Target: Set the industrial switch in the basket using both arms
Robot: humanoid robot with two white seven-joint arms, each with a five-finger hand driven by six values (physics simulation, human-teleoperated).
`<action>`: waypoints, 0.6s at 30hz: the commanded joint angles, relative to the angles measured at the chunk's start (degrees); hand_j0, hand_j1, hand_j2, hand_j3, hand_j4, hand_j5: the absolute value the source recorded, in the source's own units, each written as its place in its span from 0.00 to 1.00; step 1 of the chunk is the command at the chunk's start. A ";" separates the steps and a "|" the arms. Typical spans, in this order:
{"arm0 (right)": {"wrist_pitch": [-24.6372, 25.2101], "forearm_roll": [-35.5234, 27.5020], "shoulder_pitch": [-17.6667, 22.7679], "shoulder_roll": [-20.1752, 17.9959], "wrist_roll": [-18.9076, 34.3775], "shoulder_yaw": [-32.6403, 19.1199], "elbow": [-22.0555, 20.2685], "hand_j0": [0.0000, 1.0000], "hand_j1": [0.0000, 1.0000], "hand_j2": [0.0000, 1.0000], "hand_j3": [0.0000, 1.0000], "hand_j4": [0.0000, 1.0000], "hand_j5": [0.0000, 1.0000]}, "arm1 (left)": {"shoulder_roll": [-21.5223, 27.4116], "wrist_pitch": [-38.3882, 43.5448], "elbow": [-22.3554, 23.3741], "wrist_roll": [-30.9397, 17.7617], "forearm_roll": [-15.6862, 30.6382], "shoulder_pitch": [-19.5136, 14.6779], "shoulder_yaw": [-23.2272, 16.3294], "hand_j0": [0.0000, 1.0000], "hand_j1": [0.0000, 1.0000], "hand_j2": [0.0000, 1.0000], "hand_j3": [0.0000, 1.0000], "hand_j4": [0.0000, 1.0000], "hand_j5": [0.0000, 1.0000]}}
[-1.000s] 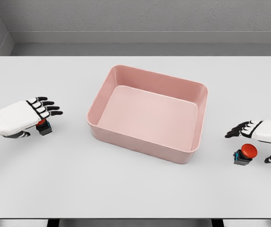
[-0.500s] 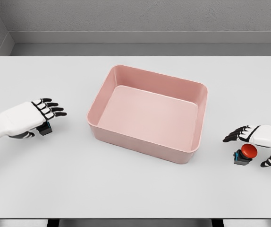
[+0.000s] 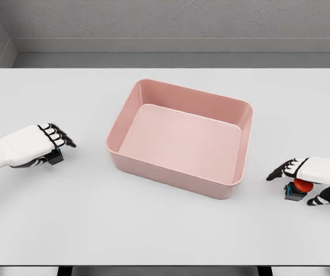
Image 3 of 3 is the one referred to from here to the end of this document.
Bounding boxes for black industrial switch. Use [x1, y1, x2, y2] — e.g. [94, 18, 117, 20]
[47, 148, 65, 166]

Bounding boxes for pink rectangular basket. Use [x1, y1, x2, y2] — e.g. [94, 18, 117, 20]
[105, 79, 254, 200]

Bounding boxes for red-button industrial switch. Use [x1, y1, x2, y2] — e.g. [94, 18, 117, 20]
[284, 178, 314, 202]

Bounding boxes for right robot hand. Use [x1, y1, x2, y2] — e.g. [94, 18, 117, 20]
[266, 156, 330, 206]

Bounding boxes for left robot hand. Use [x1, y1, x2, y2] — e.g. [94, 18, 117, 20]
[5, 122, 77, 169]

